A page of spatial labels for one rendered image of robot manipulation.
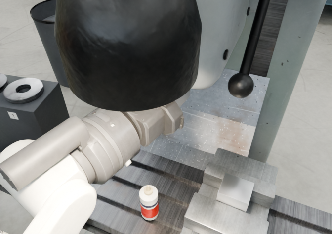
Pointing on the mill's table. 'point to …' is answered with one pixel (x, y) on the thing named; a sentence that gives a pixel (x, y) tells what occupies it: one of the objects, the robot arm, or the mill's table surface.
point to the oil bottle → (149, 202)
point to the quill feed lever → (251, 48)
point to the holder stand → (28, 108)
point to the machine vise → (256, 208)
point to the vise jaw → (221, 218)
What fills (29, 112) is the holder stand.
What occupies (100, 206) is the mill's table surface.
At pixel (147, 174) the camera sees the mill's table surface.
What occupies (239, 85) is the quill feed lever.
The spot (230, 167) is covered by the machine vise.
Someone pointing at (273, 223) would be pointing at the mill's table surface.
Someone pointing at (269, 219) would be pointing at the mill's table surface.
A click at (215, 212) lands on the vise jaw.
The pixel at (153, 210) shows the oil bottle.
